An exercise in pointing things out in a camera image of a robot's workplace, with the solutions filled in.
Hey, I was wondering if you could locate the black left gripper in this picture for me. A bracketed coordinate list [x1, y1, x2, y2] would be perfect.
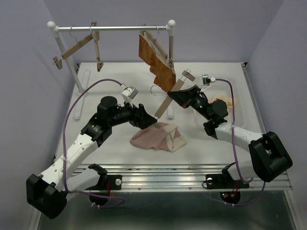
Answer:
[109, 97, 157, 129]

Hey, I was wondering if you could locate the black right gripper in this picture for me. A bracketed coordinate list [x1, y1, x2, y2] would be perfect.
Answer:
[168, 84, 213, 121]

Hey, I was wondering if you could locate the pink underwear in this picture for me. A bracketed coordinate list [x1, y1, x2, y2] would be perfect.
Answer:
[130, 122, 187, 152]

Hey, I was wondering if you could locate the beige hanger with pink underwear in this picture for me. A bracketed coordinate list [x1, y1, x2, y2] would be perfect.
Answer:
[150, 69, 196, 129]

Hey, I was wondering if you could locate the cream beige underwear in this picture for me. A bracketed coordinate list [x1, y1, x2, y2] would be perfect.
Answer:
[209, 94, 236, 112]

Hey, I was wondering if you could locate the beige clip hanger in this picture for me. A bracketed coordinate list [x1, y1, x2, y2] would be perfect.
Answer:
[91, 31, 104, 72]
[51, 26, 94, 69]

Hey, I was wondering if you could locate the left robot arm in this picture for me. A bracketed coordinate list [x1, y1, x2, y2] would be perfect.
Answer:
[26, 96, 157, 219]

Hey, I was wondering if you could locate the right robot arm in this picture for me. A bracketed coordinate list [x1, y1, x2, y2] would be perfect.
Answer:
[168, 85, 293, 187]

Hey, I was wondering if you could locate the brown underwear on rack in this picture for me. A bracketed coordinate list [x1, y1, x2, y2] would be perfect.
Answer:
[139, 31, 176, 92]

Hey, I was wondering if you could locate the beige hanger with brown underwear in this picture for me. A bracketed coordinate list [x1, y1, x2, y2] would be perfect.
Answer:
[138, 20, 176, 73]

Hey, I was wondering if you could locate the empty beige clip hanger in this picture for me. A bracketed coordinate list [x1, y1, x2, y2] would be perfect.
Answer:
[51, 26, 94, 69]

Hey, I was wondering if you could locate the clear plastic basket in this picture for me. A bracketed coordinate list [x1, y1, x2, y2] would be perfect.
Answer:
[195, 74, 247, 128]

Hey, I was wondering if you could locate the white clothes rack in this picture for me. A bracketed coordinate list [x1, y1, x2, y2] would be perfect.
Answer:
[47, 20, 177, 120]

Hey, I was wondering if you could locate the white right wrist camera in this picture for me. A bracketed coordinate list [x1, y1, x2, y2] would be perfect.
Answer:
[201, 74, 216, 92]

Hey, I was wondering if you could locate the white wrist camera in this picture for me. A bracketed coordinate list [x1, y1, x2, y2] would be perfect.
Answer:
[121, 86, 139, 107]
[201, 74, 216, 92]

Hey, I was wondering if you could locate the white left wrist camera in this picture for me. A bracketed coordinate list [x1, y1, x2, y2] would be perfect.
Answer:
[121, 86, 139, 107]

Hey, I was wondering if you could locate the aluminium mounting rail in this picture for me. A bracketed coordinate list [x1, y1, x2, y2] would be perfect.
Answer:
[69, 164, 293, 192]

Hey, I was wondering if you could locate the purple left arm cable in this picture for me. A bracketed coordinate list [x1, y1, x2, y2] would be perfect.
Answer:
[62, 79, 125, 208]

